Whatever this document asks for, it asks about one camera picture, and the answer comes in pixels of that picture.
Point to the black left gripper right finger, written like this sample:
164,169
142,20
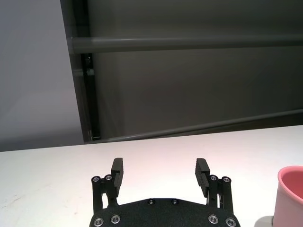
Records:
202,179

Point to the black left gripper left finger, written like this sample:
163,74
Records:
117,179

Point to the pink plastic cup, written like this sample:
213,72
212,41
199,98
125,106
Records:
287,201

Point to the thin grey horizontal rail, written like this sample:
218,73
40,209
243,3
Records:
213,125

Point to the thick grey horizontal rail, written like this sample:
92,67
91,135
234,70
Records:
165,45

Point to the dark vertical frame post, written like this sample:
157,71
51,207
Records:
78,28

